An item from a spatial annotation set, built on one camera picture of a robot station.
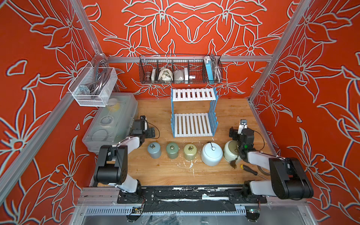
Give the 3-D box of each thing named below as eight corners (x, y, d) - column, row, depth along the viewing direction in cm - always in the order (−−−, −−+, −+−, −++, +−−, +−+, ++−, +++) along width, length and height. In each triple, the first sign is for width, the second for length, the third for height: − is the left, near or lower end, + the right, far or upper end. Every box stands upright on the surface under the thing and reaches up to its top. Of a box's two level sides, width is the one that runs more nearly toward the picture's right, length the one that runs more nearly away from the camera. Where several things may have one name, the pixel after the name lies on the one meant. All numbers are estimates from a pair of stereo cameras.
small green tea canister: (166, 158, 88) (165, 152, 81) (167, 148, 92) (166, 142, 86) (178, 158, 88) (178, 152, 81) (178, 148, 92) (178, 142, 86)
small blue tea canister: (149, 158, 88) (147, 153, 81) (151, 148, 93) (148, 142, 86) (160, 158, 88) (158, 153, 81) (161, 148, 93) (159, 142, 86)
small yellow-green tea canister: (184, 160, 87) (184, 154, 80) (183, 150, 92) (184, 143, 85) (195, 160, 87) (197, 154, 80) (194, 150, 92) (196, 143, 85)
